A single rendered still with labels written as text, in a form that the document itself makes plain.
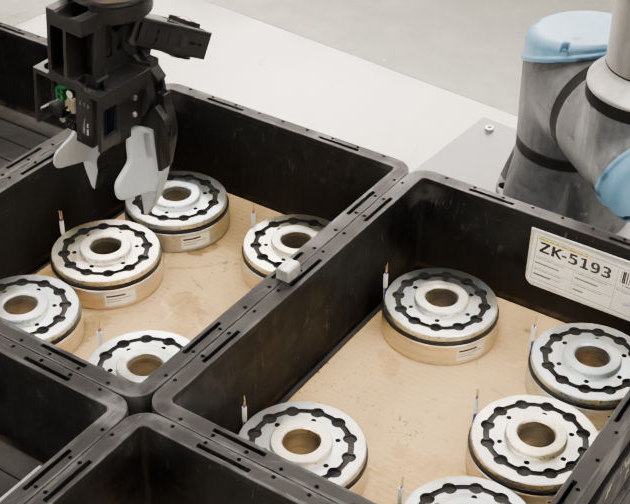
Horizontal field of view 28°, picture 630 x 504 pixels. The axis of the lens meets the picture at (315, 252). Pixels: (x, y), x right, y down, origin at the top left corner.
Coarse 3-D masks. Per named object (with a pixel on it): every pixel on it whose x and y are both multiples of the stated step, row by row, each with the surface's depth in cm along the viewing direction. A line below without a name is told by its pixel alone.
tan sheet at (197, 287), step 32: (256, 224) 127; (192, 256) 122; (224, 256) 122; (160, 288) 118; (192, 288) 118; (224, 288) 118; (96, 320) 114; (128, 320) 114; (160, 320) 114; (192, 320) 114
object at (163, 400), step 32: (480, 192) 114; (352, 224) 109; (544, 224) 111; (576, 224) 110; (320, 256) 105; (288, 288) 102; (256, 320) 98; (224, 352) 95; (192, 384) 93; (192, 416) 89; (256, 448) 87; (608, 448) 87; (320, 480) 84; (576, 480) 85
